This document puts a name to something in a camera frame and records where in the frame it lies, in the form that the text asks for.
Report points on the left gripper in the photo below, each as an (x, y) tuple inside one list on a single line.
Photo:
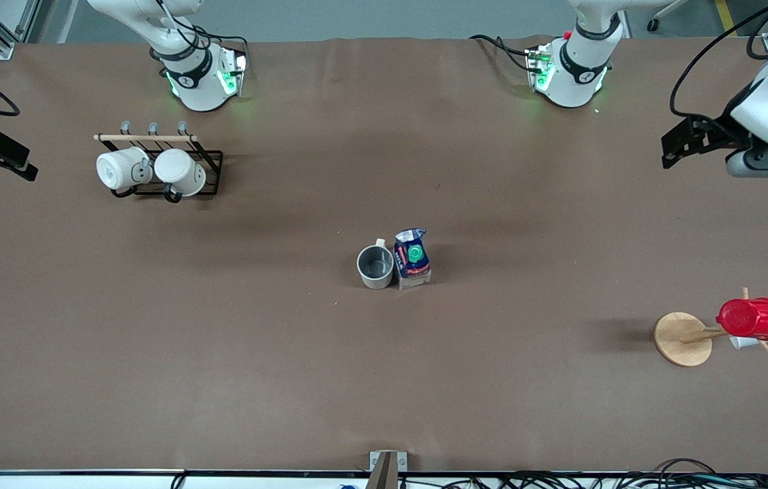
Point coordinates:
[(722, 134)]

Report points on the blue milk carton green cap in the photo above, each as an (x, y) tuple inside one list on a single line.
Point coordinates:
[(412, 261)]

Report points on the white mug grey inside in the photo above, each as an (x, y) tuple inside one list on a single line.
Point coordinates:
[(375, 266)]

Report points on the white cup with face print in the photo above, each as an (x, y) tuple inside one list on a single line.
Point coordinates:
[(115, 170)]

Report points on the red plastic cup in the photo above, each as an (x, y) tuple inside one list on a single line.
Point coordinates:
[(754, 319)]

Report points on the small white cup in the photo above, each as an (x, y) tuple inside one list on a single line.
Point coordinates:
[(742, 343)]

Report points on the office chair caster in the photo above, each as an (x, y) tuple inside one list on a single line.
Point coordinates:
[(653, 26)]

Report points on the wooden mug tree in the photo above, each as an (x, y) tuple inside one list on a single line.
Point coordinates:
[(682, 339)]

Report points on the metal mounting bracket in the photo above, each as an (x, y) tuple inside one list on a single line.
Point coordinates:
[(387, 475)]

